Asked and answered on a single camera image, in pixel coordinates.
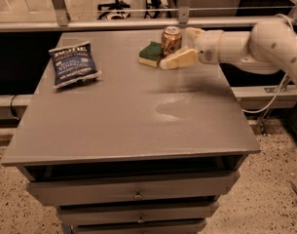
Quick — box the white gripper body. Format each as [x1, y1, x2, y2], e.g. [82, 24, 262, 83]
[194, 30, 224, 64]

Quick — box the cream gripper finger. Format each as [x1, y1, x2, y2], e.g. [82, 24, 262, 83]
[159, 48, 198, 70]
[186, 27, 204, 45]

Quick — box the orange soda can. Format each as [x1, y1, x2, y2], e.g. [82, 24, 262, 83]
[162, 26, 182, 57]

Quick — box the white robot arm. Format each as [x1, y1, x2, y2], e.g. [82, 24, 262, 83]
[160, 21, 297, 87]

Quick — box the green and yellow sponge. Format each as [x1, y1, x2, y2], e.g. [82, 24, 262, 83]
[138, 41, 163, 67]

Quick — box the black office chair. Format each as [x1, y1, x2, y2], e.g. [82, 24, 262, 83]
[91, 0, 162, 20]

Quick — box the grey drawer cabinet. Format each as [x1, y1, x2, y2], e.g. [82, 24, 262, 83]
[0, 28, 262, 234]

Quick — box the blue chip bag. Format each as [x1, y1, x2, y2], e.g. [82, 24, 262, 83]
[49, 41, 101, 89]

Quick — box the top grey drawer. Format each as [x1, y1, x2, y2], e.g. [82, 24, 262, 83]
[27, 171, 240, 206]

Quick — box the grey drawer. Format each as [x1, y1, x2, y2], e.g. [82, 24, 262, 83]
[73, 219, 206, 234]
[27, 171, 240, 206]
[56, 201, 219, 226]

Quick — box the bottom grey drawer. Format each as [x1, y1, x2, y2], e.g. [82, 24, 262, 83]
[73, 219, 206, 234]

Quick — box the middle grey drawer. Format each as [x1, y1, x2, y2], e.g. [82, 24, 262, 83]
[56, 201, 219, 226]

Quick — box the metal window rail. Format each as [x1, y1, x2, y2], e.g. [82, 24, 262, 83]
[0, 16, 297, 33]

